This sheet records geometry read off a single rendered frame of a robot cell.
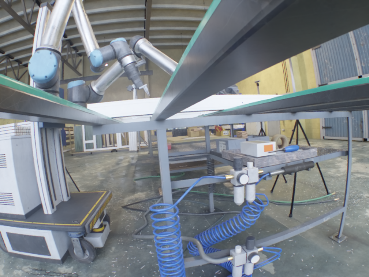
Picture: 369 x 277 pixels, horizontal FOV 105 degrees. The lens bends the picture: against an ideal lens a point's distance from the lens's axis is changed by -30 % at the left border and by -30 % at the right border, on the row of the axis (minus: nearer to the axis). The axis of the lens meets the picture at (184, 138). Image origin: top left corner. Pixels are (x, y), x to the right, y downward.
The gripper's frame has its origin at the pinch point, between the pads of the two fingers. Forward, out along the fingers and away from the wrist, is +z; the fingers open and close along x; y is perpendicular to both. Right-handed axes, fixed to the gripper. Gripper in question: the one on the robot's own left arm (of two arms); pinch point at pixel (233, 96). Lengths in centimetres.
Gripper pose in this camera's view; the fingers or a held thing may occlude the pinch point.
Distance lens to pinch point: 108.7
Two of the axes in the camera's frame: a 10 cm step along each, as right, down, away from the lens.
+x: 9.8, -0.9, 1.9
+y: 0.4, -7.9, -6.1
